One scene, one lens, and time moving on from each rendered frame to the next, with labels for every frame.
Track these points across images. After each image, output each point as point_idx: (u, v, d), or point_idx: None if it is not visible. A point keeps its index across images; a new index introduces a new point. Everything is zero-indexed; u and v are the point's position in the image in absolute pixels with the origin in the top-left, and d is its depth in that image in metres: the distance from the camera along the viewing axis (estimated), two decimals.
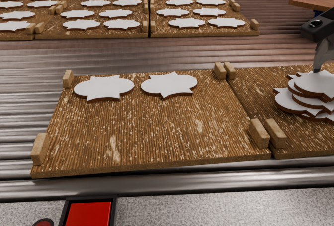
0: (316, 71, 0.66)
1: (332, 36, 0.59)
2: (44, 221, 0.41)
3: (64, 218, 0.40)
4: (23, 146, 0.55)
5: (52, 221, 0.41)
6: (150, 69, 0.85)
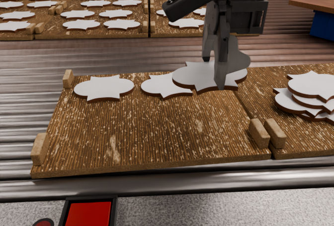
0: (206, 60, 0.58)
1: (208, 17, 0.50)
2: (44, 221, 0.41)
3: (64, 218, 0.40)
4: (23, 146, 0.55)
5: (52, 221, 0.41)
6: (150, 69, 0.85)
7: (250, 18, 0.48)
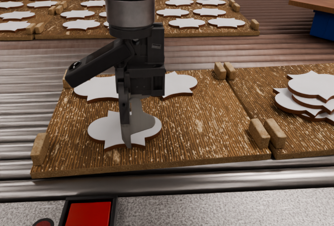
0: None
1: None
2: (44, 221, 0.41)
3: (64, 218, 0.40)
4: (23, 146, 0.55)
5: (52, 221, 0.41)
6: None
7: (152, 80, 0.49)
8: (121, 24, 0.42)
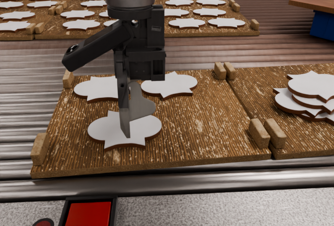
0: None
1: None
2: (44, 221, 0.41)
3: (64, 218, 0.40)
4: (23, 146, 0.55)
5: (52, 221, 0.41)
6: None
7: (152, 65, 0.48)
8: (119, 4, 0.41)
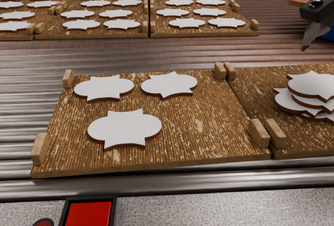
0: (305, 48, 0.67)
1: (327, 16, 0.58)
2: (44, 221, 0.41)
3: (64, 218, 0.40)
4: (23, 146, 0.55)
5: (52, 221, 0.41)
6: (150, 69, 0.85)
7: None
8: None
